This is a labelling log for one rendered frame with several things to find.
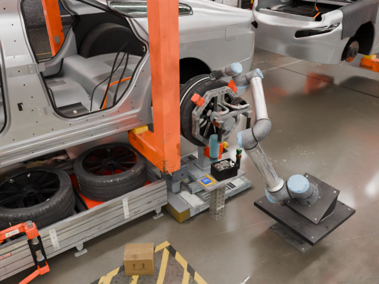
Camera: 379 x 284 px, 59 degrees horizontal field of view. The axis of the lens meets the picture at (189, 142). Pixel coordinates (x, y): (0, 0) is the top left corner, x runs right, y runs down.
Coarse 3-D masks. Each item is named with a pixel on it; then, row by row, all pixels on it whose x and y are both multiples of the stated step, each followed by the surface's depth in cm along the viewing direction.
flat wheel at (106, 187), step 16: (112, 144) 334; (128, 144) 334; (80, 160) 309; (96, 160) 328; (112, 160) 318; (128, 160) 334; (144, 160) 310; (80, 176) 288; (96, 176) 287; (112, 176) 287; (128, 176) 288; (144, 176) 308; (80, 192) 301; (96, 192) 288; (112, 192) 288; (128, 192) 295
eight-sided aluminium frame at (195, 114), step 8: (216, 88) 298; (224, 88) 298; (208, 96) 288; (232, 96) 306; (192, 112) 292; (200, 112) 290; (192, 120) 295; (192, 128) 299; (232, 128) 325; (200, 136) 302; (224, 136) 325; (208, 144) 313
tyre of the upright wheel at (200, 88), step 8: (192, 80) 305; (208, 80) 300; (184, 88) 301; (192, 88) 296; (200, 88) 292; (208, 88) 295; (184, 96) 297; (184, 104) 295; (192, 104) 292; (184, 112) 294; (184, 120) 295; (184, 128) 300; (184, 136) 311; (192, 136) 308; (200, 144) 319
